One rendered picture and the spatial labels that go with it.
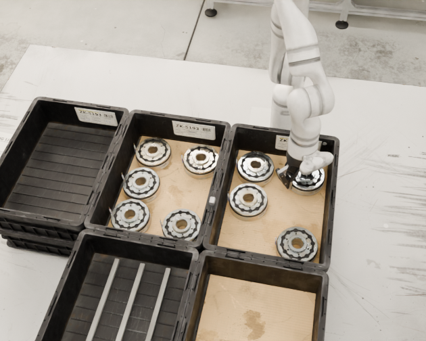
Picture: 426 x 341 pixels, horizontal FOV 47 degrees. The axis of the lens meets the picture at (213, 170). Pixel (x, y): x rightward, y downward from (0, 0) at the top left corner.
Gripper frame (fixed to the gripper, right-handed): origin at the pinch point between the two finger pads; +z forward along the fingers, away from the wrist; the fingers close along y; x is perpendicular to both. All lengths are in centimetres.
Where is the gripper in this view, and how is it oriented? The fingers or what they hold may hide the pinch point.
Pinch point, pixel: (296, 180)
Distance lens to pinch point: 136.5
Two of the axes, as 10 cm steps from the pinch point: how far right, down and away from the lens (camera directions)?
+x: 4.7, 7.1, -5.3
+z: 0.4, 5.8, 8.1
